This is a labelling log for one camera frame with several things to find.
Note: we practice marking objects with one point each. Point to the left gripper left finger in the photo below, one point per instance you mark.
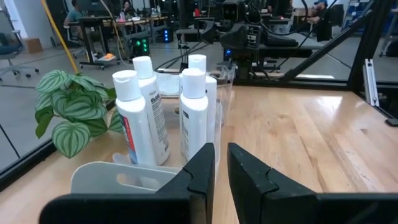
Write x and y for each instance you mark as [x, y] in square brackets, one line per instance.
[124, 208]

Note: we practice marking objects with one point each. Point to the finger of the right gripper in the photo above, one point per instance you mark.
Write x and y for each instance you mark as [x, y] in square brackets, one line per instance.
[233, 37]
[210, 32]

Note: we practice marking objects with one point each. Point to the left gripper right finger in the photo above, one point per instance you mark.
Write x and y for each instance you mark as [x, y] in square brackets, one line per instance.
[295, 208]

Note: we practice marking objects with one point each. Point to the white plastic bottle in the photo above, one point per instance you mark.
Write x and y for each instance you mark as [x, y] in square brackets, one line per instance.
[133, 124]
[192, 118]
[154, 102]
[211, 99]

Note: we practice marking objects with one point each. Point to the grey waffle weave towel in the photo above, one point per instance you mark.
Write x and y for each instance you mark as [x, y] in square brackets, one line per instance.
[168, 84]

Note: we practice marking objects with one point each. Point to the black keyboard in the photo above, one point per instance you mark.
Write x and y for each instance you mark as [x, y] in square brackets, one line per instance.
[281, 40]

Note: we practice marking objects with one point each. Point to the person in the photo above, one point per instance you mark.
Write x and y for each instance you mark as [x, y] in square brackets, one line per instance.
[74, 14]
[321, 21]
[127, 7]

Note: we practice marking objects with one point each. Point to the computer with green lights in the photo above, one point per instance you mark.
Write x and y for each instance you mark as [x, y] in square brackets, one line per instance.
[140, 46]

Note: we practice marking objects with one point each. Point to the translucent white plastic bin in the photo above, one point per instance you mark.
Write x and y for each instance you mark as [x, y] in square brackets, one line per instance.
[219, 124]

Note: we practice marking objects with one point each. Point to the artificial striped green plant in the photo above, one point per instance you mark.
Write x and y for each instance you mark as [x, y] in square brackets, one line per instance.
[71, 112]

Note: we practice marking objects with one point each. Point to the black rolling desk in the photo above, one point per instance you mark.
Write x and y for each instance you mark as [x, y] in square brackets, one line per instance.
[93, 37]

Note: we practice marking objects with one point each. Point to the silver aluminium bar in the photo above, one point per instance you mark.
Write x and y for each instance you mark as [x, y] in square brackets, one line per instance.
[371, 82]

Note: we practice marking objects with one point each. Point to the brown cardboard box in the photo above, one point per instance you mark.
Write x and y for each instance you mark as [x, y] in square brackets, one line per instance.
[33, 45]

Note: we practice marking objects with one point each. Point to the grey office chair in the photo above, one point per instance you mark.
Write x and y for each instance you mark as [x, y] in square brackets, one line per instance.
[12, 49]

